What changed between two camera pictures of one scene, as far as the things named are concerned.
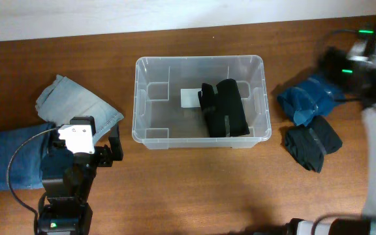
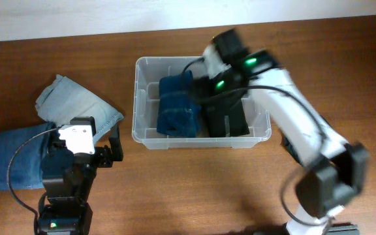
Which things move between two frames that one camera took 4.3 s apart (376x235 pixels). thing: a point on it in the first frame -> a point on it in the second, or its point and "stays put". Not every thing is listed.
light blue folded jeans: [64, 99] stays put
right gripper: [337, 76] -> [196, 85]
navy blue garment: [307, 99] -> [177, 114]
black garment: [224, 100] stays put
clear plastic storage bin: [167, 112] stays put
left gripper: [108, 154] stays put
